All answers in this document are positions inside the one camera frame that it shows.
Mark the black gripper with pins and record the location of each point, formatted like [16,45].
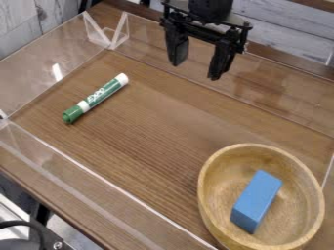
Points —
[208,21]

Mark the blue rectangular block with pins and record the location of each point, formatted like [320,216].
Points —
[254,201]

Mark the brown wooden bowl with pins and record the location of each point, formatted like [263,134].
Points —
[295,215]

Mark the green Expo marker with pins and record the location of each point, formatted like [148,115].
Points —
[93,99]

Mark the clear acrylic tray wall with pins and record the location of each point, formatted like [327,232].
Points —
[117,172]

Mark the black metal bracket with screw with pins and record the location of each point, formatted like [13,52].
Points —
[53,241]

